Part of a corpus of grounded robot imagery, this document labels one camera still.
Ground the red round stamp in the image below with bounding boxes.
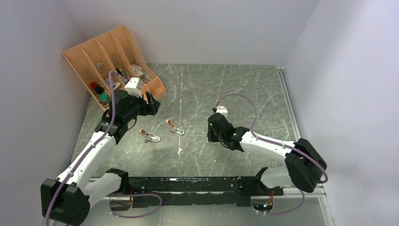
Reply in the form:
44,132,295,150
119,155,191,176
90,82,98,89

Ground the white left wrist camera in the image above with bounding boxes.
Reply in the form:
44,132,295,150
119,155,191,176
124,77,143,98

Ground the black round stamp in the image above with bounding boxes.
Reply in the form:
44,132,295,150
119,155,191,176
94,85,104,95

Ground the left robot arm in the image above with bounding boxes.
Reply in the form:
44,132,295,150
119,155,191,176
40,90,161,226

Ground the green stamp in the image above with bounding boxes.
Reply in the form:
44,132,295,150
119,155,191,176
98,93,109,105

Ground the peach plastic file organizer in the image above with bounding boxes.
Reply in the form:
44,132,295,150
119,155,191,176
62,25,166,111

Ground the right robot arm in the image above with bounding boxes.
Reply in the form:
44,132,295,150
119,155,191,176
207,113,327,195

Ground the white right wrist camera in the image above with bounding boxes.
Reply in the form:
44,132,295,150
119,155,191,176
212,105,228,118

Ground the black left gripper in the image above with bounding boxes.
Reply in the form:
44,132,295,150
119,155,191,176
123,90,160,122

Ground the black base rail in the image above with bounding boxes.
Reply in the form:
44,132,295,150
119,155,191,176
116,176,283,207

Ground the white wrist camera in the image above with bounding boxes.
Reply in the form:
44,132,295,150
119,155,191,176
124,77,143,98
212,105,228,118

